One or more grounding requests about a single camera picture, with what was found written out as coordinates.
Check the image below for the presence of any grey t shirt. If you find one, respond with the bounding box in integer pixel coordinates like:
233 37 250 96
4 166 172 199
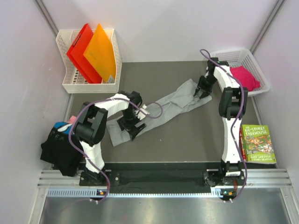
107 78 213 147

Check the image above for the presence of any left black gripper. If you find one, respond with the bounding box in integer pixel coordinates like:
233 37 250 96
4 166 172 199
117 109 146 142

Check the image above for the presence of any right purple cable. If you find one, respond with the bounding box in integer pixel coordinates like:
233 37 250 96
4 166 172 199
199 49 249 203

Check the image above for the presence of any orange plastic folder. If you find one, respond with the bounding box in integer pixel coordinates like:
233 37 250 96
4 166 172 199
84 24 116 84

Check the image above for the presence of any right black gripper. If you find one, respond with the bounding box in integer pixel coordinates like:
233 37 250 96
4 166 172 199
195 75 218 99

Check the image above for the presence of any white mesh basket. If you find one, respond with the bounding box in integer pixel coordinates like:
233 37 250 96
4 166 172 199
210 48 270 97

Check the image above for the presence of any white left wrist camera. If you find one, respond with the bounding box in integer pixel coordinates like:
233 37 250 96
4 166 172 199
135 104 150 120

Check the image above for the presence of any red plastic folder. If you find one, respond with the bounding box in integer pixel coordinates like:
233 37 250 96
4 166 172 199
66 23 102 84

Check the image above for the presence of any white file organizer basket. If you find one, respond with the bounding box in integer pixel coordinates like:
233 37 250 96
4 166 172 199
56 24 122 94

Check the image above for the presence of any aluminium frame rail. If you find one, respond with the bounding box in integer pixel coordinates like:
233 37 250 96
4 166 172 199
37 169 292 199

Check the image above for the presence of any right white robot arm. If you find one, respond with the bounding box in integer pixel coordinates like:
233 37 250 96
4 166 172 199
194 57 248 185

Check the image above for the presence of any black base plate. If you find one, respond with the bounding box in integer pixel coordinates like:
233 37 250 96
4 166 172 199
78 161 248 193

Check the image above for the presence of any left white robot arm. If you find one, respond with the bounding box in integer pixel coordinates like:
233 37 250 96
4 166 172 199
73 91 148 185

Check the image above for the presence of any pink t shirt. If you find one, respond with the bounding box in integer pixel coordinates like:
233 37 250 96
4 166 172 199
68 116 77 124

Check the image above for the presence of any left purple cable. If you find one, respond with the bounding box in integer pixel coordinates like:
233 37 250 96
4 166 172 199
69 100 164 203

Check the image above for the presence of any purple cable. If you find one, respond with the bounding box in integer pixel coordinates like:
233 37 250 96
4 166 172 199
199 49 249 203
69 100 164 203

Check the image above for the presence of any magenta t shirt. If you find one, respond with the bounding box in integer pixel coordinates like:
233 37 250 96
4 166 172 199
230 66 261 91

